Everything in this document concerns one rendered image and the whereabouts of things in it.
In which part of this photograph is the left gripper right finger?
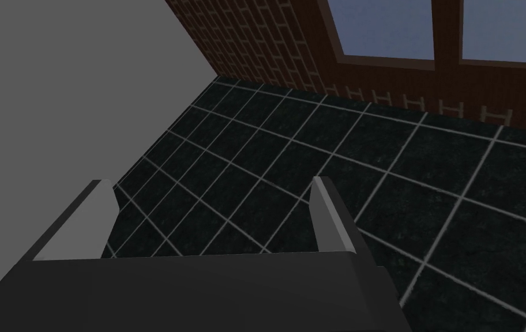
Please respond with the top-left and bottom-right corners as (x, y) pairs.
(309, 176), (374, 267)

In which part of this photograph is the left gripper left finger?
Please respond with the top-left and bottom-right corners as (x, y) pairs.
(22, 179), (121, 262)

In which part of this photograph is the brown framed window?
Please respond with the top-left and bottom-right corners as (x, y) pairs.
(290, 0), (526, 122)

